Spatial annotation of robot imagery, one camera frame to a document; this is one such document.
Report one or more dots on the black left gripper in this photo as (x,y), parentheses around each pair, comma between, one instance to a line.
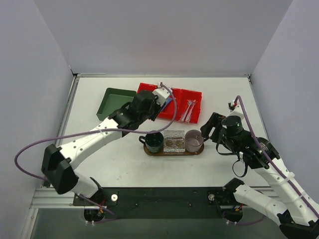
(154,109)

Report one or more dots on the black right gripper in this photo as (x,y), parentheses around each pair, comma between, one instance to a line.
(215,129)

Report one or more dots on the blue white toothpaste tube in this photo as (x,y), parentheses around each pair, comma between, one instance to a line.
(166,103)

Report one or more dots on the lilac mug black handle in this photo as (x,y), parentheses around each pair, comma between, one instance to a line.
(193,140)

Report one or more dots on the dark green mug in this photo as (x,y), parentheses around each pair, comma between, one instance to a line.
(152,141)

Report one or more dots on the clear acrylic toothbrush holder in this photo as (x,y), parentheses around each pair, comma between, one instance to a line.
(174,141)

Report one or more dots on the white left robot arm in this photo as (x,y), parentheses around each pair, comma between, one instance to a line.
(59,163)

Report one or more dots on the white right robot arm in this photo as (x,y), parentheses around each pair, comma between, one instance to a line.
(296,214)

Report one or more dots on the red compartment tray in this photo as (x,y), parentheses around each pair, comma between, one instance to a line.
(182,96)

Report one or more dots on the oval wooden tray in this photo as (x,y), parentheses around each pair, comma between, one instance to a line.
(162,154)

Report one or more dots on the green plastic bin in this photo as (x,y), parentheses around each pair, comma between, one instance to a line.
(112,100)

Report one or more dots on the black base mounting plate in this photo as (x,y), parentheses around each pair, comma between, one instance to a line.
(164,203)

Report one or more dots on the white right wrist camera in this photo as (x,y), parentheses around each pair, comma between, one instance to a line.
(235,109)

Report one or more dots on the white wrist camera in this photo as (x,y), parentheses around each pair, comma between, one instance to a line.
(162,92)
(235,109)

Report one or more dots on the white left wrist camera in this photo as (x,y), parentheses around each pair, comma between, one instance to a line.
(162,92)

